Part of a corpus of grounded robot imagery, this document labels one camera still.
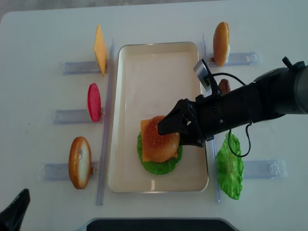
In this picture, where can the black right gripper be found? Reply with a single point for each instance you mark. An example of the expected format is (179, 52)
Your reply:
(197, 122)

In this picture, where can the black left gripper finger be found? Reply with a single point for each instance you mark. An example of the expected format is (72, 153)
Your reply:
(11, 217)

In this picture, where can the sesame bun top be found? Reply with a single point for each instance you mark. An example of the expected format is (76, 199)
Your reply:
(156, 146)

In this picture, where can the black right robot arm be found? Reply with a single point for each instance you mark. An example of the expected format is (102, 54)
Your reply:
(274, 94)

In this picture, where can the yellow cheese slice on burger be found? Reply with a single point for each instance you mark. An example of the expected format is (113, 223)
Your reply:
(142, 144)

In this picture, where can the green lettuce leaf on burger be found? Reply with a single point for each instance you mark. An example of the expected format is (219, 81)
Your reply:
(159, 168)

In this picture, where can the clear holder under bread slice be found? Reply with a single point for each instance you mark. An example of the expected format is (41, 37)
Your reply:
(53, 172)

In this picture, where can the upright brown meat patty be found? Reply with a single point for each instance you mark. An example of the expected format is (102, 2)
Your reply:
(224, 86)

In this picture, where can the upright green lettuce leaf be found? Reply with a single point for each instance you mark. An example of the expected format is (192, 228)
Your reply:
(230, 167)

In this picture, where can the upright red tomato slice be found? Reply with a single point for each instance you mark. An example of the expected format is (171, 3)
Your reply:
(94, 102)

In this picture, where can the upright white bread slice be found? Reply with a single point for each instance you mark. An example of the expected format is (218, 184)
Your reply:
(79, 162)

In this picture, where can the upright yellow cheese slice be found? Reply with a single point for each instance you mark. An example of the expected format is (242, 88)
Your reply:
(100, 50)

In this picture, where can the clear holder under tomato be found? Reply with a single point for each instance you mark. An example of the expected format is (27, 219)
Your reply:
(62, 117)

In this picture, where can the clear holder under lettuce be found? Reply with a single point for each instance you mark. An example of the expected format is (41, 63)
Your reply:
(265, 169)

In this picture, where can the clear holder under cheese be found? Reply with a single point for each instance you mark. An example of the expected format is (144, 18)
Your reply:
(73, 68)

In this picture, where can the cream rectangular tray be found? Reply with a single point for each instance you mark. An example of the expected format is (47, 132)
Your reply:
(151, 78)

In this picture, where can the clear holder under buns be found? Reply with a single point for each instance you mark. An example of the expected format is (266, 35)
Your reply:
(234, 59)

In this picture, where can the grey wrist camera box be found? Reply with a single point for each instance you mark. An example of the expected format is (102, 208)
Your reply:
(202, 73)

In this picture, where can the left long clear rail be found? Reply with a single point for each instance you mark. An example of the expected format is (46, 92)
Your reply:
(107, 118)

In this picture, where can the long clear rail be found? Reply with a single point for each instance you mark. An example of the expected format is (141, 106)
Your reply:
(212, 142)
(107, 118)

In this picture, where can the right long clear rail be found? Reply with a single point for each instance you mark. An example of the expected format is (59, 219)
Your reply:
(212, 142)

